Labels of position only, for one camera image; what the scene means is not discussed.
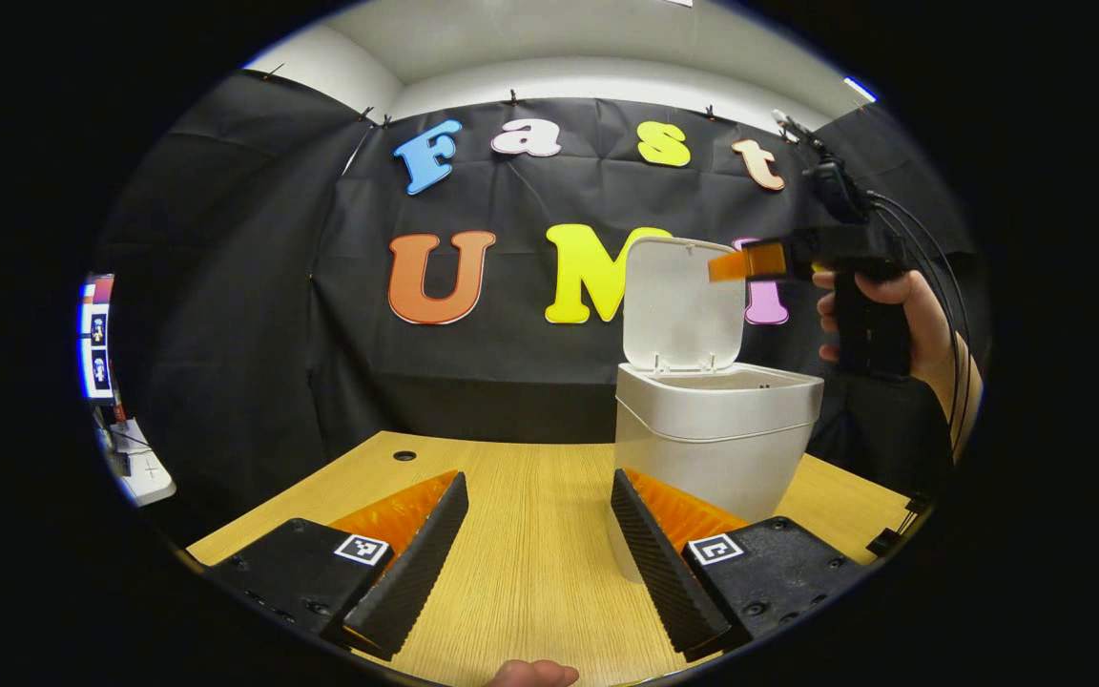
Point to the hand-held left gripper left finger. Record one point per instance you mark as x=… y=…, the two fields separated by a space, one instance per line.
x=411 y=572

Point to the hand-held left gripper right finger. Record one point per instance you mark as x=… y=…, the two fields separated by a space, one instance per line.
x=659 y=572

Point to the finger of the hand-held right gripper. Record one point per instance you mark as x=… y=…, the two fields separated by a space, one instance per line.
x=750 y=260

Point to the white desktop garbage bin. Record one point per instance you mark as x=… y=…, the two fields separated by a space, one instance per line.
x=712 y=420

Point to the wooden desktop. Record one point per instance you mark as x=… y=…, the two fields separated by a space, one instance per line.
x=530 y=534

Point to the ceiling light panel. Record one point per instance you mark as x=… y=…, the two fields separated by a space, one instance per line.
x=860 y=90

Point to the white side desk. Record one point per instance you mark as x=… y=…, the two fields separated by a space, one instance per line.
x=144 y=472

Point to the black backdrop cloth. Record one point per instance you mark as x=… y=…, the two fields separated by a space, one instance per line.
x=244 y=286

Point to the computer monitor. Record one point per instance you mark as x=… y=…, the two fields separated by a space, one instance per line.
x=97 y=339

